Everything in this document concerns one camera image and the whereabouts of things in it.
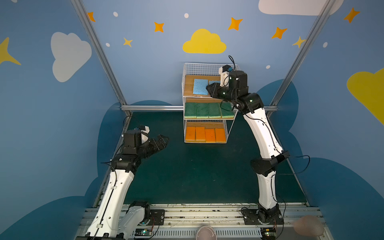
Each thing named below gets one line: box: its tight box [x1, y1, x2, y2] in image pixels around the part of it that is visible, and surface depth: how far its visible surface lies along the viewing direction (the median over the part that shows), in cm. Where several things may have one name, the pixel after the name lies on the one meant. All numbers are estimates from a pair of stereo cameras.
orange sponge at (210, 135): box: [205, 128, 216, 143], surface depth 107 cm
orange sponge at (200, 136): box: [195, 126, 206, 143], surface depth 106 cm
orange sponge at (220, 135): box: [215, 128, 227, 144], surface depth 106 cm
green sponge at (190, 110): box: [184, 102, 197, 119], surface depth 89 cm
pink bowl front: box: [196, 225, 218, 240], surface depth 72 cm
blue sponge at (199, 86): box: [193, 78, 209, 95], surface depth 76 cm
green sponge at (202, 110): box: [196, 102, 209, 118], surface depth 88 cm
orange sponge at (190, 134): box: [185, 126, 196, 142], surface depth 106 cm
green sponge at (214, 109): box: [208, 102, 222, 117], surface depth 88 cm
